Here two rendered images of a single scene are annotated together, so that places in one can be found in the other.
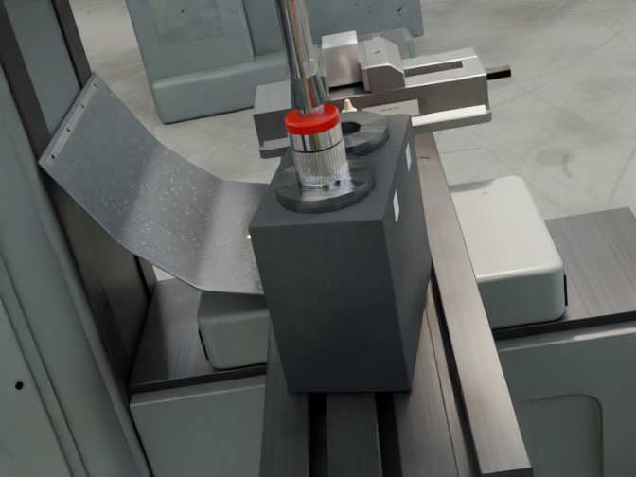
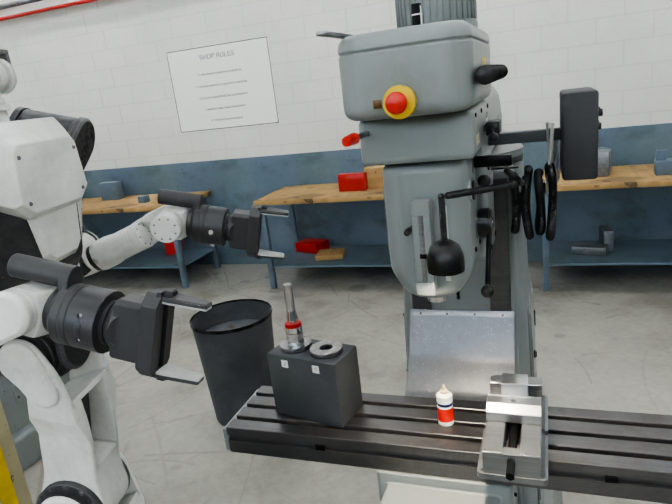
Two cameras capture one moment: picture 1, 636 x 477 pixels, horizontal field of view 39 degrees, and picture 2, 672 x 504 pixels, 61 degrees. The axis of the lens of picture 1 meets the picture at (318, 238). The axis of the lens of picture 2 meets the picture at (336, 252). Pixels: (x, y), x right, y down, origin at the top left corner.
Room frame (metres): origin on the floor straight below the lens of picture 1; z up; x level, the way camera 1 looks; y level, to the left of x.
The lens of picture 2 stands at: (1.26, -1.38, 1.80)
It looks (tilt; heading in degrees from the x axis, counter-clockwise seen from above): 16 degrees down; 106
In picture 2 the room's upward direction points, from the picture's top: 7 degrees counter-clockwise
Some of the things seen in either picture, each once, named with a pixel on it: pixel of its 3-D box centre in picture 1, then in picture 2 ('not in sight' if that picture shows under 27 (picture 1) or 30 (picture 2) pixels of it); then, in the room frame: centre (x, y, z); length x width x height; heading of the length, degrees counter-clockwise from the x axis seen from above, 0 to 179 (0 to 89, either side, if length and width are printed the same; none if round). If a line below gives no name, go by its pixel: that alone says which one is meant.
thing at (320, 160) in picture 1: (318, 150); (294, 334); (0.73, -0.02, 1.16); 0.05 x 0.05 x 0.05
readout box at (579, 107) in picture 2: not in sight; (580, 132); (1.50, 0.19, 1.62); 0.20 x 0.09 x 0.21; 85
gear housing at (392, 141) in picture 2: not in sight; (429, 130); (1.14, -0.03, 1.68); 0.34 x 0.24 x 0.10; 85
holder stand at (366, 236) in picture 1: (350, 242); (315, 377); (0.78, -0.03, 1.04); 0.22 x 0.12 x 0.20; 163
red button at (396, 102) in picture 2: not in sight; (396, 102); (1.11, -0.33, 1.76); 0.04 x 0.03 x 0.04; 175
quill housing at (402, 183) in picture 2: not in sight; (432, 223); (1.14, -0.07, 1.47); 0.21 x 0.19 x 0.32; 175
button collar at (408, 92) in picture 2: not in sight; (399, 102); (1.11, -0.30, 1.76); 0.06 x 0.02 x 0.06; 175
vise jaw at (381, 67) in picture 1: (380, 63); (514, 408); (1.30, -0.15, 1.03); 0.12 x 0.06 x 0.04; 174
